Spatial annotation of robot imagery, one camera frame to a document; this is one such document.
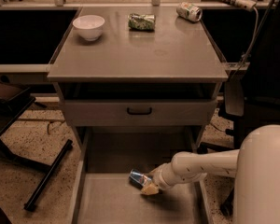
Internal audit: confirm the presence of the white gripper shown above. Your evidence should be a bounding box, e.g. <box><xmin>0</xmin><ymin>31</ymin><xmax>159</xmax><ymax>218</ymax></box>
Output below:
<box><xmin>141</xmin><ymin>163</ymin><xmax>177</xmax><ymax>196</ymax></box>

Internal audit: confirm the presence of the blue silver redbull can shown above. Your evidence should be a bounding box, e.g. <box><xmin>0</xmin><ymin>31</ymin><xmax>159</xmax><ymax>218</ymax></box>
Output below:
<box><xmin>129</xmin><ymin>169</ymin><xmax>152</xmax><ymax>188</ymax></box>

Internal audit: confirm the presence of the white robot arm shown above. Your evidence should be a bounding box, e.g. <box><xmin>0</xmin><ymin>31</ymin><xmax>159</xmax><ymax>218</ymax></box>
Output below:
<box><xmin>141</xmin><ymin>125</ymin><xmax>280</xmax><ymax>224</ymax></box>

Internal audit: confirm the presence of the open grey middle drawer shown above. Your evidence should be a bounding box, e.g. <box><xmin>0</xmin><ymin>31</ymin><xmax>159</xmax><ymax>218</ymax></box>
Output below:
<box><xmin>67</xmin><ymin>128</ymin><xmax>214</xmax><ymax>224</ymax></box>

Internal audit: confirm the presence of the grey drawer cabinet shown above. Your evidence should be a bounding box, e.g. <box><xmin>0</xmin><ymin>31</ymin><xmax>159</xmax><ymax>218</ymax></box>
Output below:
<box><xmin>47</xmin><ymin>5</ymin><xmax>230</xmax><ymax>224</ymax></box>

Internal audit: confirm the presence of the white green soda can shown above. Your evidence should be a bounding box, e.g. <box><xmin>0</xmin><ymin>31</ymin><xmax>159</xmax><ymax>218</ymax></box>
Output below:
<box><xmin>176</xmin><ymin>2</ymin><xmax>203</xmax><ymax>22</ymax></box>

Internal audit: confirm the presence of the black office chair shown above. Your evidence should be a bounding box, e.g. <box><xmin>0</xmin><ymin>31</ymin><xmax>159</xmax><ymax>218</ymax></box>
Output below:
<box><xmin>219</xmin><ymin>0</ymin><xmax>280</xmax><ymax>216</ymax></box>

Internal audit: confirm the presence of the black stool with metal legs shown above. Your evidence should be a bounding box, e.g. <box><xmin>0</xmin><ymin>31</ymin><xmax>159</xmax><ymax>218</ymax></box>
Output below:
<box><xmin>0</xmin><ymin>80</ymin><xmax>73</xmax><ymax>211</ymax></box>

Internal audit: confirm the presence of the green crumpled chip bag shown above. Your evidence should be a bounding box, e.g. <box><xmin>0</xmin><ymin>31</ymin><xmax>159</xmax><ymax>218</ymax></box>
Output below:
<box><xmin>128</xmin><ymin>13</ymin><xmax>156</xmax><ymax>31</ymax></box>

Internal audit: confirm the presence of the white ceramic bowl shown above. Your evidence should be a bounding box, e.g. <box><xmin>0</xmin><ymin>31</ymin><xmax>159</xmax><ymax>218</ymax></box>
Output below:
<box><xmin>73</xmin><ymin>15</ymin><xmax>105</xmax><ymax>41</ymax></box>

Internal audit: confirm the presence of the closed top drawer with handle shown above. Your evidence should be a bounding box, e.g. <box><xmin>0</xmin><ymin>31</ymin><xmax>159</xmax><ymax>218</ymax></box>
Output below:
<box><xmin>61</xmin><ymin>100</ymin><xmax>217</xmax><ymax>127</ymax></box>

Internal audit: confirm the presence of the white power cable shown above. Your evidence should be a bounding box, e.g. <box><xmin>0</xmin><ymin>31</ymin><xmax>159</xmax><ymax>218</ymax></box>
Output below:
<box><xmin>228</xmin><ymin>7</ymin><xmax>259</xmax><ymax>79</ymax></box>

